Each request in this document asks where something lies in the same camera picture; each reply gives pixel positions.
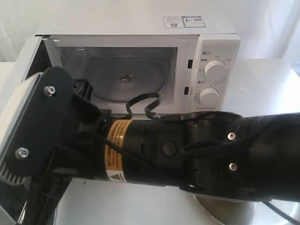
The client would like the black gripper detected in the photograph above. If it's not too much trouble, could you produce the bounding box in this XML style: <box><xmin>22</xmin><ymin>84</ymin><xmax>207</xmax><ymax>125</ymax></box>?
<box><xmin>23</xmin><ymin>78</ymin><xmax>128</xmax><ymax>225</ymax></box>

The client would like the white microwave door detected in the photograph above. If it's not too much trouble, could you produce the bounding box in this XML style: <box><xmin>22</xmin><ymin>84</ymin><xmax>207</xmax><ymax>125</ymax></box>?
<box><xmin>0</xmin><ymin>35</ymin><xmax>71</xmax><ymax>225</ymax></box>

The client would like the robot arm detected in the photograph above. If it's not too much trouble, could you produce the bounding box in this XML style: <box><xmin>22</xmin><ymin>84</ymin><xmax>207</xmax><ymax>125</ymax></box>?
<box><xmin>23</xmin><ymin>79</ymin><xmax>300</xmax><ymax>225</ymax></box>

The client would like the white microwave oven body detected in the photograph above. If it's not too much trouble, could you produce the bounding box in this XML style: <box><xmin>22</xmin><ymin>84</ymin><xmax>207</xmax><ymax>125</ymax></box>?
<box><xmin>38</xmin><ymin>6</ymin><xmax>240</xmax><ymax>114</ymax></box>

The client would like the lower white control knob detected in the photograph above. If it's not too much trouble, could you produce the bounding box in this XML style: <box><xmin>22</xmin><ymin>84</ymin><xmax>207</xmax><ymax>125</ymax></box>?
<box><xmin>199</xmin><ymin>88</ymin><xmax>219</xmax><ymax>106</ymax></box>

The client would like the white control knob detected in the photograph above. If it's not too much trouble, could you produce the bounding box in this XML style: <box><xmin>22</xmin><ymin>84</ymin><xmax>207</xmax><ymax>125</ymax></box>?
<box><xmin>199</xmin><ymin>88</ymin><xmax>219</xmax><ymax>106</ymax></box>
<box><xmin>204</xmin><ymin>60</ymin><xmax>227</xmax><ymax>81</ymax></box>

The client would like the blue white label sticker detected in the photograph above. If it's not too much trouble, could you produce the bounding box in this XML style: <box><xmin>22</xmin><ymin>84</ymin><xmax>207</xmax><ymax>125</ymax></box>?
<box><xmin>163</xmin><ymin>16</ymin><xmax>206</xmax><ymax>28</ymax></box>

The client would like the upper white control knob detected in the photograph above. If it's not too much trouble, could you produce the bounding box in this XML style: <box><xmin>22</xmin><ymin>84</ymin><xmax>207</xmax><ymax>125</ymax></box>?
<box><xmin>204</xmin><ymin>60</ymin><xmax>227</xmax><ymax>81</ymax></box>

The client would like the round stainless steel plate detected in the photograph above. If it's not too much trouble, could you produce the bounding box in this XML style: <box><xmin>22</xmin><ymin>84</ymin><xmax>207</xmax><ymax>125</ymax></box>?
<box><xmin>194</xmin><ymin>195</ymin><xmax>300</xmax><ymax>225</ymax></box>

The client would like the black cable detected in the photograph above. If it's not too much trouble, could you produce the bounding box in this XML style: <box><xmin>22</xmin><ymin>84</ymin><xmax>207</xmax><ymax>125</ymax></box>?
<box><xmin>125</xmin><ymin>92</ymin><xmax>165</xmax><ymax>120</ymax></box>

